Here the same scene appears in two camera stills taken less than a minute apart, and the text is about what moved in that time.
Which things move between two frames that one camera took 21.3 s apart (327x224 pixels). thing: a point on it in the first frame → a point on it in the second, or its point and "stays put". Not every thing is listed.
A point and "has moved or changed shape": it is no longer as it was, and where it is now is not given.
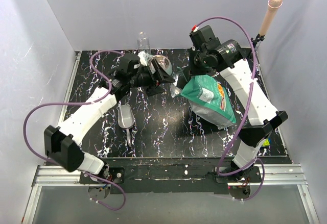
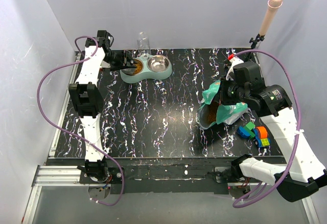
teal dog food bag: [208, 97] has moved or changed shape
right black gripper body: [197, 64] → [231, 93]
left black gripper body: [145, 78] → [119, 60]
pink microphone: [275, 2] stays put
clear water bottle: [143, 43] stays put
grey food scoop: [126, 119] has moved or changed shape
